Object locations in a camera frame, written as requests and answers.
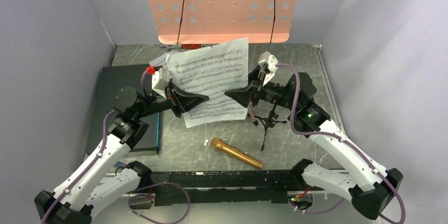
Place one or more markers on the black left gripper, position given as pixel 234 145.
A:
pixel 187 100

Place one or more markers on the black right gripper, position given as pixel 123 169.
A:
pixel 243 96

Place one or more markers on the black microphone tripod stand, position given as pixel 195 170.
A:
pixel 269 122

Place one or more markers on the pink perforated music stand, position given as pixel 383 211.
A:
pixel 212 22

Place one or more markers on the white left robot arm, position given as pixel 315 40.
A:
pixel 87 191

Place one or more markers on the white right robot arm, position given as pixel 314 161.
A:
pixel 368 185

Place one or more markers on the sheet music pages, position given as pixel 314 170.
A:
pixel 159 62

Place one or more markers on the gold microphone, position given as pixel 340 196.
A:
pixel 220 145

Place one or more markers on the red grey wrench tool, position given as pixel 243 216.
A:
pixel 182 46

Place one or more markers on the black folder book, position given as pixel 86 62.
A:
pixel 111 80

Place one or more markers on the blue pen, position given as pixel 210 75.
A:
pixel 120 165

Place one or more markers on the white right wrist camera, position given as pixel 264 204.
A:
pixel 268 67

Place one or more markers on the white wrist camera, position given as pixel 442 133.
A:
pixel 268 67
pixel 160 79

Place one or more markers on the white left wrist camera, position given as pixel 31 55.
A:
pixel 160 79

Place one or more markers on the aluminium table edge rail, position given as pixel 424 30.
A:
pixel 317 50

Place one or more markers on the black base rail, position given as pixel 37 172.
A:
pixel 274 186

